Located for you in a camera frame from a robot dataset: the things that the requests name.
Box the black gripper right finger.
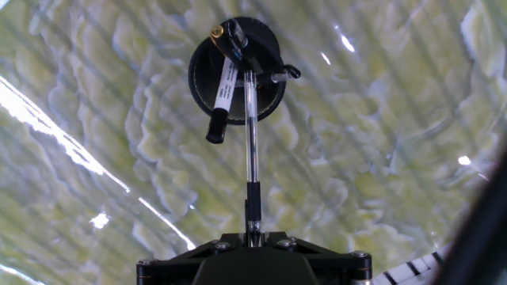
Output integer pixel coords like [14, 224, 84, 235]
[261, 231, 373, 285]

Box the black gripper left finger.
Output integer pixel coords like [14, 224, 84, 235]
[135, 232, 250, 285]

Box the clear gel pen black grip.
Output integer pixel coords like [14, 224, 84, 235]
[242, 70, 264, 249]

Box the black mesh pen holder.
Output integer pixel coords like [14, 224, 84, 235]
[187, 16, 288, 127]

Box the short black pen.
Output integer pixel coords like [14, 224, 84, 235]
[270, 64, 302, 85]

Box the black clip pen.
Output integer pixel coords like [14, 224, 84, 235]
[219, 18, 265, 77]

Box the gold pen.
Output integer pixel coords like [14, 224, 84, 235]
[209, 25, 227, 51]

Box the green marble pattern mat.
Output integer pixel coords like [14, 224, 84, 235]
[0, 0, 507, 285]

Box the white marker black cap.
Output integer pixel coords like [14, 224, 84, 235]
[204, 57, 239, 145]

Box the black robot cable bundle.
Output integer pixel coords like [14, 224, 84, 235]
[431, 142, 507, 285]

